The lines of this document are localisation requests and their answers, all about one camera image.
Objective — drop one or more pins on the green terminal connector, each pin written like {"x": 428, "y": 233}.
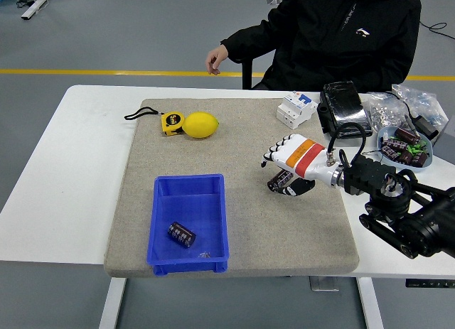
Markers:
{"x": 416, "y": 148}

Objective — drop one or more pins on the blue plastic bin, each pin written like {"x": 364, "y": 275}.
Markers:
{"x": 188, "y": 204}

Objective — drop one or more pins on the clear bag of blue parts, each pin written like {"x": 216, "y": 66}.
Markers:
{"x": 426, "y": 101}

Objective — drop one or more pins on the black power adapter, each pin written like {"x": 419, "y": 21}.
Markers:
{"x": 426, "y": 127}

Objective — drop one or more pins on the black desk control panel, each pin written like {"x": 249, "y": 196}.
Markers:
{"x": 430, "y": 283}

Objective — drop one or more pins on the person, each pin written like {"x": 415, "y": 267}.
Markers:
{"x": 337, "y": 41}

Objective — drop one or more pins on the white circuit breaker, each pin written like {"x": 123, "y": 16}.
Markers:
{"x": 296, "y": 110}

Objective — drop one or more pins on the yellow tape measure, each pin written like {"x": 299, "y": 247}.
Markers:
{"x": 172, "y": 123}

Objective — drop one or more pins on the yellow lemon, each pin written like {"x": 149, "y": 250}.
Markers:
{"x": 200, "y": 124}

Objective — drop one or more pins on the clear bag of washers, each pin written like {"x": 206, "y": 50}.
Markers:
{"x": 382, "y": 112}

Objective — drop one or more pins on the grey-brown mat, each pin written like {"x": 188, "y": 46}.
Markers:
{"x": 231, "y": 158}

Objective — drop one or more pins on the grey metal probe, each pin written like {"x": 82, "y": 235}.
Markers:
{"x": 409, "y": 122}

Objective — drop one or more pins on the white desk frame foot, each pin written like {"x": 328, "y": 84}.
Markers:
{"x": 37, "y": 2}

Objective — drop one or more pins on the light blue bowl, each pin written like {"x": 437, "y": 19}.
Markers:
{"x": 423, "y": 168}

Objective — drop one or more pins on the grey metal bracket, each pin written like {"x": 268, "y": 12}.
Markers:
{"x": 323, "y": 283}

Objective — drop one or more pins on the person's hand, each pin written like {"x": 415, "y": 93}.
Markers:
{"x": 215, "y": 59}

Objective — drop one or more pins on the grey box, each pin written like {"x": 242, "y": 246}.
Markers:
{"x": 446, "y": 140}

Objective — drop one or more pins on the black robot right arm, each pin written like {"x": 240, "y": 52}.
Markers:
{"x": 373, "y": 176}

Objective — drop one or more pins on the white table leg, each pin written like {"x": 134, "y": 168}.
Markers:
{"x": 112, "y": 304}
{"x": 369, "y": 304}

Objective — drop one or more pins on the black wrapped case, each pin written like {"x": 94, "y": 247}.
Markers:
{"x": 343, "y": 107}

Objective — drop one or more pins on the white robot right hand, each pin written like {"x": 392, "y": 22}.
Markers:
{"x": 305, "y": 156}

